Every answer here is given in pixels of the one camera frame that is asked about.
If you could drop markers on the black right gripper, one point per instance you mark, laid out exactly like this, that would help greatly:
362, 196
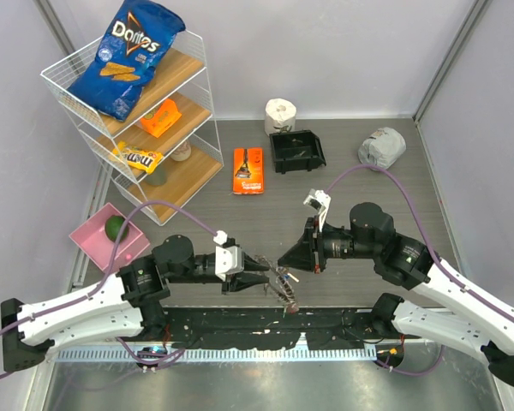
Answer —
301, 254

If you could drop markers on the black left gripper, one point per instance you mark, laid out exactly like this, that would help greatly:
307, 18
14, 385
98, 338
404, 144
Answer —
242, 280

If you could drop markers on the keys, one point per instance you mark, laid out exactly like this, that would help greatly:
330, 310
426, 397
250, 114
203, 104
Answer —
295, 147

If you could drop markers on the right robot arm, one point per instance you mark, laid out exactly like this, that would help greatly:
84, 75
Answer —
480, 325

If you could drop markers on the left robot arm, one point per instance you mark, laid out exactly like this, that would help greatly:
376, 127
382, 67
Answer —
124, 304

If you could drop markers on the black plastic storage bin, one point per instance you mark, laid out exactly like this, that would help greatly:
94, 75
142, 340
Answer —
314, 161

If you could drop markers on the orange razor box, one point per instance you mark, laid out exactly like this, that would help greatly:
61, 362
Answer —
248, 177

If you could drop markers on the grey wrapped paper bundle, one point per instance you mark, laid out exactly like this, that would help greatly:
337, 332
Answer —
382, 148

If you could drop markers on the green lime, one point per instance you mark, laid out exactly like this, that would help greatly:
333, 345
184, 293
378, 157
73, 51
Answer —
113, 228

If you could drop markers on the white toilet paper roll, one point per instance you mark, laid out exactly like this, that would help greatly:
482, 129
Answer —
280, 116

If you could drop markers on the yellow M&M candy bag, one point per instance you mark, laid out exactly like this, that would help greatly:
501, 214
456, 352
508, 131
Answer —
137, 157

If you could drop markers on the pink plastic tray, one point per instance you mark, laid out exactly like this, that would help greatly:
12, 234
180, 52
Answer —
91, 239

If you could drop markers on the orange snack box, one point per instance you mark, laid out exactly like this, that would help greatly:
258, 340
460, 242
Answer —
158, 120

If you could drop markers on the blue Doritos chip bag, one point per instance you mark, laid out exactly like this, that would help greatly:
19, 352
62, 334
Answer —
132, 47

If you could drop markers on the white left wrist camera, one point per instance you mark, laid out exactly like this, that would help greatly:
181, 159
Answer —
228, 256

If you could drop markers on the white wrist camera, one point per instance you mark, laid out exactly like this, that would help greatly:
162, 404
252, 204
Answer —
228, 256
320, 201

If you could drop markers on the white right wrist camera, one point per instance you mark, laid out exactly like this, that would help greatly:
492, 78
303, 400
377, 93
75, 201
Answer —
320, 201

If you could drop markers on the white wire wooden shelf rack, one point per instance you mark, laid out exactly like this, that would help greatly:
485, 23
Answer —
168, 149

